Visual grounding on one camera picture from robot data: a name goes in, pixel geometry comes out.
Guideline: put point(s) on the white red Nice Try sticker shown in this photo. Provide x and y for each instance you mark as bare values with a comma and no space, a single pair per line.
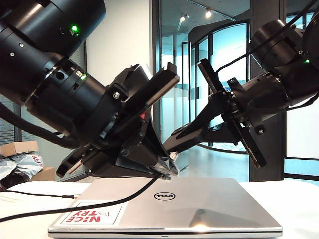
87,219

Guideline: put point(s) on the black framed glass door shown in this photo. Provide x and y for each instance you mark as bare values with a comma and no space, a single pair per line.
174,37

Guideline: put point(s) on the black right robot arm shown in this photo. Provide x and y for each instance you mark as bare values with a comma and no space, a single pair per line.
276,44

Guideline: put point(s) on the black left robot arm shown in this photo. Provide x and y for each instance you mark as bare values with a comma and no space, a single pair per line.
49,62

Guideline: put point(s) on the silver Dell laptop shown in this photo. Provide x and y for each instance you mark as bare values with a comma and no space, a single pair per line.
199,199

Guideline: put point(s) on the dark crumpled bag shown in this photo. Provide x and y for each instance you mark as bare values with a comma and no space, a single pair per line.
15,178

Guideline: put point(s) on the curved black framed glass partition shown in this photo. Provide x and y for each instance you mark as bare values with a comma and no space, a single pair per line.
229,42

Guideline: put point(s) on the black smartphone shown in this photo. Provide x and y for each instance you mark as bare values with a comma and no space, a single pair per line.
172,143

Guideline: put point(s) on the brown red cardboard box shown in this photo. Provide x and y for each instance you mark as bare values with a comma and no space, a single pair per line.
46,174

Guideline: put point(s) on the grey plastic mailing bag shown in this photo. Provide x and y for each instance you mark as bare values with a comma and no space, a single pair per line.
27,161

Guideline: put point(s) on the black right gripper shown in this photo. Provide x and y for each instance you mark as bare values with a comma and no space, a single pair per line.
261,99

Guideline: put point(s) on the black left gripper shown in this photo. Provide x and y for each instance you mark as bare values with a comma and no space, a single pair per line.
124,104

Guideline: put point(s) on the small flat brown cardboard box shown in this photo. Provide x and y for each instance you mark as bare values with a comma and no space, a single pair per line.
20,148

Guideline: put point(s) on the round ceiling spotlight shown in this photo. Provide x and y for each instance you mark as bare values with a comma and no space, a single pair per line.
182,18
208,13

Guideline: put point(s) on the frosted glass window panel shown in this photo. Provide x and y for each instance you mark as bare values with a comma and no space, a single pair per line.
301,129

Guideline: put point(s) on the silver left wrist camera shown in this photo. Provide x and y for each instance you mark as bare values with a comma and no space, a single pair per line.
147,71

